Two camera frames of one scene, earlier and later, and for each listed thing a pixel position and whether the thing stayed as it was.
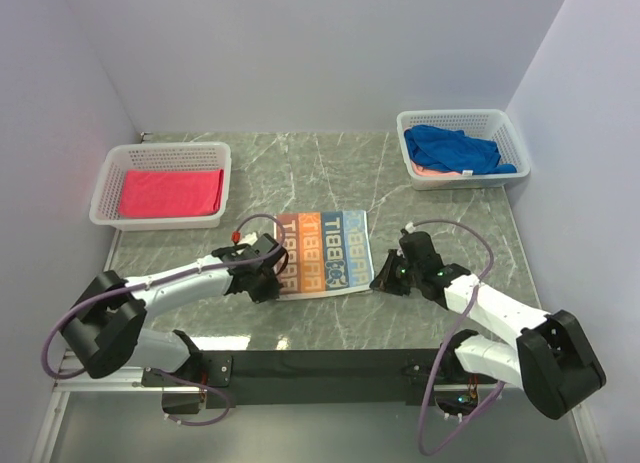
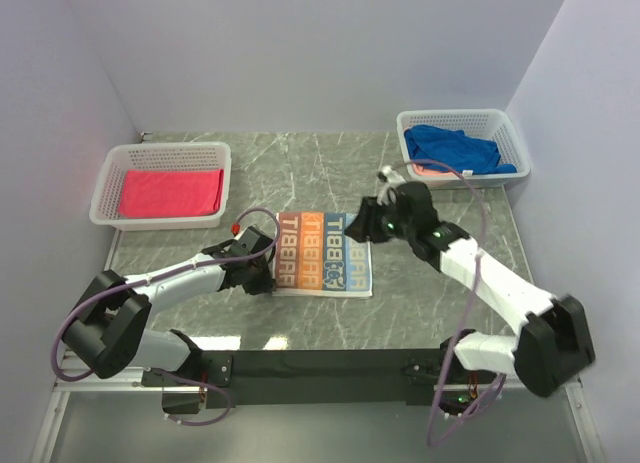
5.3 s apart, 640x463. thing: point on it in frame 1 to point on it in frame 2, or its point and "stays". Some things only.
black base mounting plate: x=320 y=377 stays
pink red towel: x=173 y=192 stays
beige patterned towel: x=329 y=253 stays
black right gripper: x=385 y=281 to x=364 y=228
